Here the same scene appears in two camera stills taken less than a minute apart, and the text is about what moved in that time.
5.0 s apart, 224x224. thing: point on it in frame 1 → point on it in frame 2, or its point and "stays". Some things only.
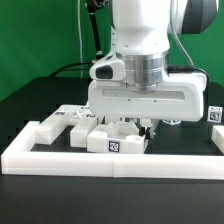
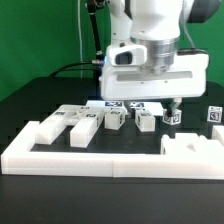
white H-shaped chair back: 77,116 stays
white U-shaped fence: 18,159 stays
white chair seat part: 116,137 → 190,144
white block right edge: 218,137 stays
